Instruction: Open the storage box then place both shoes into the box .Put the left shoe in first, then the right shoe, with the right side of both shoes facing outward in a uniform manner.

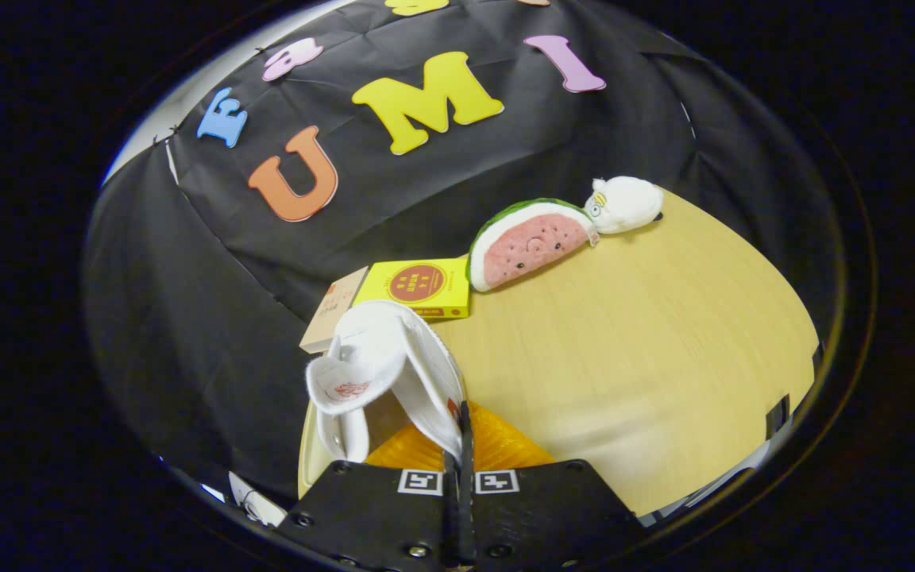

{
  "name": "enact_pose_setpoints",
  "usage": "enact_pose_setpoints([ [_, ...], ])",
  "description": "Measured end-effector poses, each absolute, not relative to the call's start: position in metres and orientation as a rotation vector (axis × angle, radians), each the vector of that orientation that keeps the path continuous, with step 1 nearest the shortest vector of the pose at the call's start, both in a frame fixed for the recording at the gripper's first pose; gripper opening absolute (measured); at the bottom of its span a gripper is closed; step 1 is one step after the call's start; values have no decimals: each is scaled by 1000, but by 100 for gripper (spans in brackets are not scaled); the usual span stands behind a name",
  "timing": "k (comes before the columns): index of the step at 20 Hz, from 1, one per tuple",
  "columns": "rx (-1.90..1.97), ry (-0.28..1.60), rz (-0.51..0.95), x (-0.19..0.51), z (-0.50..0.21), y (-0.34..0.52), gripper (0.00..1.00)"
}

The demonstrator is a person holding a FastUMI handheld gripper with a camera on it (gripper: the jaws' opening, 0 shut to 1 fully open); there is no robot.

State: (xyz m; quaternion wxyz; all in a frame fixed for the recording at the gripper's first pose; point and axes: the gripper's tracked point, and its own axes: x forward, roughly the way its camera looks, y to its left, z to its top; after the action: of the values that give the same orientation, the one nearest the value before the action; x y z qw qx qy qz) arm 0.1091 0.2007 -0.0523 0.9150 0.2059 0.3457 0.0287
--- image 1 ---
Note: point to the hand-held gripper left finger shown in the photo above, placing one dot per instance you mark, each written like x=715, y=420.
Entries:
x=362, y=508

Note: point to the yellow book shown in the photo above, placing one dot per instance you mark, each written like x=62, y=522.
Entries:
x=418, y=284

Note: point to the watermelon slice plush toy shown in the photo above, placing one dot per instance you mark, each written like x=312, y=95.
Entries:
x=529, y=246

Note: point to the beige book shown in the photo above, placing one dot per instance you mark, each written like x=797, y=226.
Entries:
x=334, y=310

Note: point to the white plush toy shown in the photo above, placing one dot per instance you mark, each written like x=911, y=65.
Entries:
x=628, y=202

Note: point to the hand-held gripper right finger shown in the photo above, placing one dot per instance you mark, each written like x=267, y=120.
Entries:
x=467, y=445

